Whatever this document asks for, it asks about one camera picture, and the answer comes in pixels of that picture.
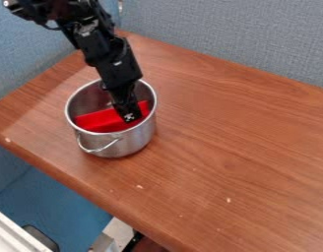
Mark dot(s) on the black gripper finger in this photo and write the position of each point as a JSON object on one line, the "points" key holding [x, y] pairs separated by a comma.
{"points": [[126, 103]]}

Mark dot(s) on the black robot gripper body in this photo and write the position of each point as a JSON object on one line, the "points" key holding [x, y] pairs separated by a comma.
{"points": [[111, 56]]}

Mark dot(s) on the stainless steel pot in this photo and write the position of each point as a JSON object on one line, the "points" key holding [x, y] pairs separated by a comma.
{"points": [[115, 144]]}

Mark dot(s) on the red plastic block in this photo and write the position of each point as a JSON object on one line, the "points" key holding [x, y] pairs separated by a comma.
{"points": [[106, 121]]}

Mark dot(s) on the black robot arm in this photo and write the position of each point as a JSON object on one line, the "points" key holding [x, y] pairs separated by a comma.
{"points": [[88, 27]]}

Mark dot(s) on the white box with black base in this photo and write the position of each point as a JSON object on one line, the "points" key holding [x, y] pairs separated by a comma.
{"points": [[17, 239]]}

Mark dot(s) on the grey table leg bracket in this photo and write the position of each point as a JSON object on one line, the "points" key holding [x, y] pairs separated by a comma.
{"points": [[114, 238]]}

